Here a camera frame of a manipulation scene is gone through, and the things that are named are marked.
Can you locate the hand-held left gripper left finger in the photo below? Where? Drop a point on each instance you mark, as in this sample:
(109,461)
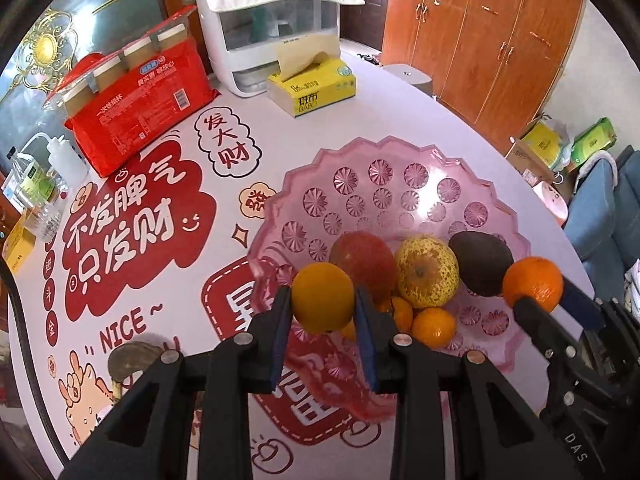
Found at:
(280,340)

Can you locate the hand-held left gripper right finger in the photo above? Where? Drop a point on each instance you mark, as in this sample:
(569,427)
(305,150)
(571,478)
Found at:
(366,345)

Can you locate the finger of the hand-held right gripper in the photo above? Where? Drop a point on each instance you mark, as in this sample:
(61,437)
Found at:
(532,315)
(582,302)

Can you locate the orange tangerine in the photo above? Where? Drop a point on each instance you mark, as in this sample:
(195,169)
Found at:
(322,297)
(532,277)
(403,316)
(434,328)

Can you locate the dark avocado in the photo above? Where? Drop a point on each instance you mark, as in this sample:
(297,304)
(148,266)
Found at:
(480,260)

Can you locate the red apple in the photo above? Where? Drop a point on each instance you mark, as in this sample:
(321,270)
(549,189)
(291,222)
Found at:
(362,260)

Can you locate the yellow spotted pear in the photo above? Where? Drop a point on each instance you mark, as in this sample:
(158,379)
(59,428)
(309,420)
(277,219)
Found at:
(427,270)

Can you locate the pink plastic fruit bowl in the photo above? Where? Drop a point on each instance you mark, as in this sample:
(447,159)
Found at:
(380,185)

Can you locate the blue sofa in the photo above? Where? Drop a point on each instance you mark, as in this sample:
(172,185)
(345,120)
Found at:
(600,210)

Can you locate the pink plastic stool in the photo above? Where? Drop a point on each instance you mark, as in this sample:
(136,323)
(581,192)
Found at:
(550,202)

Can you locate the dark overripe banana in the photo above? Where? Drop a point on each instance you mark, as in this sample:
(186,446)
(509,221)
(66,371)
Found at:
(132,357)

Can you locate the cardboard box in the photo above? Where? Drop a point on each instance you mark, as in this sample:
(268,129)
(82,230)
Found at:
(530,160)

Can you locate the green package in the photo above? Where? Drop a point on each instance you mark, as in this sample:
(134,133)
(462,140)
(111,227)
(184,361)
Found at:
(595,141)

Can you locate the yellow tissue box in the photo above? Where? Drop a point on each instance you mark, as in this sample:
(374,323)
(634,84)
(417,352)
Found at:
(315,87)

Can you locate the clear drinking glass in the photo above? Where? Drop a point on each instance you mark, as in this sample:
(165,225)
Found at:
(49,220)

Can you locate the grey stool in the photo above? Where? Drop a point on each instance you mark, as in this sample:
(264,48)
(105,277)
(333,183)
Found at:
(407,77)

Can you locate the red paper cup package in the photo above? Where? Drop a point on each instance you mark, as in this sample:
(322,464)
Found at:
(135,110)

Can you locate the white squeeze bottle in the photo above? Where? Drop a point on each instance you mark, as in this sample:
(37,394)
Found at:
(65,165)

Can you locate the small yellow box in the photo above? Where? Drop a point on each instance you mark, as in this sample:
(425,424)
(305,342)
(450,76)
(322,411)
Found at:
(17,240)

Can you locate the brown wooden cabinet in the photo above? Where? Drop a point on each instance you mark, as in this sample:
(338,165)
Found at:
(475,35)

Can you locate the pair of shoes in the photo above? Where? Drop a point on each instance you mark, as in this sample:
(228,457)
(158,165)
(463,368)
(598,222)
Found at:
(369,57)

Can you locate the white countertop appliance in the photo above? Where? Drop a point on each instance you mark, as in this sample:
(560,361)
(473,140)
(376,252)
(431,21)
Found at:
(235,50)

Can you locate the clear bottle green label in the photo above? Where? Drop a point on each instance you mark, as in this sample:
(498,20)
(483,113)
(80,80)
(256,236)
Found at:
(30,182)

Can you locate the dark brown door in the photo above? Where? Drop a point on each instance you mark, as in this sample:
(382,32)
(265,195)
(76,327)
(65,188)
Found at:
(365,5)

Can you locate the glass door gold ornament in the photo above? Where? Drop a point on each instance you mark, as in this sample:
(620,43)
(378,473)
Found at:
(50,50)

